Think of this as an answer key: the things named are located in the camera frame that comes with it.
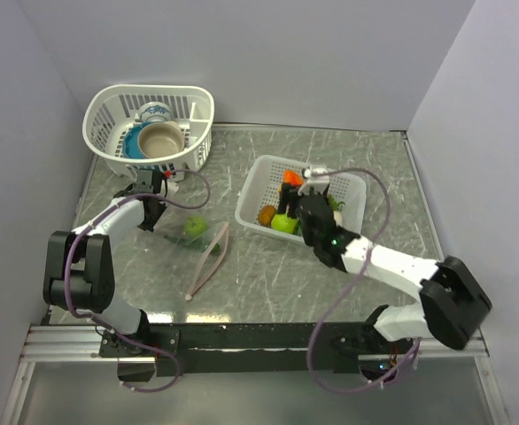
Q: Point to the beige bowl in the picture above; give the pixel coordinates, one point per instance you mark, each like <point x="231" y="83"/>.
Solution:
<point x="159" y="140"/>

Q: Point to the red fake dragon fruit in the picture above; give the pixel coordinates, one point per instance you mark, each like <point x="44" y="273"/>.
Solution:
<point x="335" y="205"/>

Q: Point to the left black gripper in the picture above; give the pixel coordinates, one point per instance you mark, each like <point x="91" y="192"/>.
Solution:
<point x="150" y="224"/>

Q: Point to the clear zip top bag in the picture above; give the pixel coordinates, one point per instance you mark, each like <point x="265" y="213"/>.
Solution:
<point x="193" y="269"/>

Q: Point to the brown fake kiwi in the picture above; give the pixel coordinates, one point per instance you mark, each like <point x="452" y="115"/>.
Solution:
<point x="266" y="215"/>

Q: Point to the white slotted dish basket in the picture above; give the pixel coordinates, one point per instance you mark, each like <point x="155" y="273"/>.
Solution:
<point x="113" y="111"/>

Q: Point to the white fake radish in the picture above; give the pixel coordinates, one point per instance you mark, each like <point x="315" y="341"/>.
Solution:
<point x="338" y="218"/>

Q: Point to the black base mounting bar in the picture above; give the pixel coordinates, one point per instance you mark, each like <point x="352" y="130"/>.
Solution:
<point x="203" y="348"/>

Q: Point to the blue white porcelain bowl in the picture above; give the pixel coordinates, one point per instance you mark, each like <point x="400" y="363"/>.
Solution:
<point x="154" y="112"/>

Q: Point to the green fake apple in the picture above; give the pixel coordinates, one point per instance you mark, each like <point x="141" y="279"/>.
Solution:
<point x="195" y="226"/>
<point x="284" y="223"/>

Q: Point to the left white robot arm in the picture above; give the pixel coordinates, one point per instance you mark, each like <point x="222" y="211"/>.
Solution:
<point x="79" y="264"/>

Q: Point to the blue plate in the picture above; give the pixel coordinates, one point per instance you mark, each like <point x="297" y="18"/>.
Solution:
<point x="130" y="147"/>

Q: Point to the red orange fake fruit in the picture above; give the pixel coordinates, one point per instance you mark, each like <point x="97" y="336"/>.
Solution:
<point x="293" y="178"/>

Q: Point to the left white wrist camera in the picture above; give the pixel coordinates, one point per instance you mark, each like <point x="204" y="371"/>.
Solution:
<point x="169" y="187"/>

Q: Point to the white perforated tray basket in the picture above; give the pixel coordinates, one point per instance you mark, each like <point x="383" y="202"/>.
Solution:
<point x="261" y="188"/>

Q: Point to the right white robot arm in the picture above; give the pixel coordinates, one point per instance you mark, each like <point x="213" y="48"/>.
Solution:
<point x="449" y="304"/>

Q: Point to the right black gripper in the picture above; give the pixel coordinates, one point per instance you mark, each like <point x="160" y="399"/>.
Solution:
<point x="289" y="194"/>

